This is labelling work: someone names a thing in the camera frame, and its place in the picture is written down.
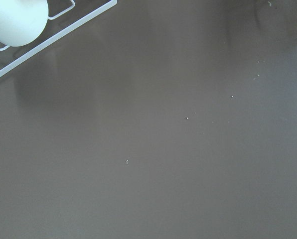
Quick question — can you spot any cup rack with cups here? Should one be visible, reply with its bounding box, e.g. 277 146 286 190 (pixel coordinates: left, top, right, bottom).
0 0 117 78

